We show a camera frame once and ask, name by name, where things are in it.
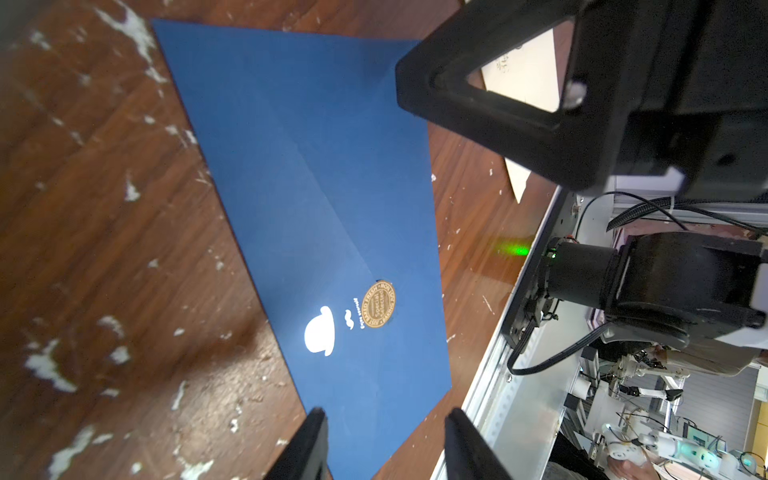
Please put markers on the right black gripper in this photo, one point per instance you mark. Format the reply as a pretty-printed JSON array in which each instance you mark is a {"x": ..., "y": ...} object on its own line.
[{"x": 578, "y": 91}]

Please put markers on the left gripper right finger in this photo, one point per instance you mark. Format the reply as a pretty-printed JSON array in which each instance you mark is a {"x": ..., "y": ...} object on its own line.
[{"x": 467, "y": 455}]

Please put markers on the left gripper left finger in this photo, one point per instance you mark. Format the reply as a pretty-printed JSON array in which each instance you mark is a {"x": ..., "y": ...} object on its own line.
[{"x": 305, "y": 456}]

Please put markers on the cream yellow envelope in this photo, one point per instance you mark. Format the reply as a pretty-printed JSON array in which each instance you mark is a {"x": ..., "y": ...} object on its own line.
[{"x": 527, "y": 73}]

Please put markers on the navy blue envelope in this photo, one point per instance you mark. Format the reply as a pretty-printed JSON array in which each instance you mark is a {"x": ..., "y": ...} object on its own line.
[{"x": 326, "y": 183}]

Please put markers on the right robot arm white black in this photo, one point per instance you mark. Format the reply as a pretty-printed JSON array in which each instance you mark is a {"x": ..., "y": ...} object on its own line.
[{"x": 668, "y": 288}]

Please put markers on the aluminium rail frame front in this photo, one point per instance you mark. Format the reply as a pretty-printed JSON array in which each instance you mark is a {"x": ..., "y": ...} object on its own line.
[{"x": 519, "y": 415}]

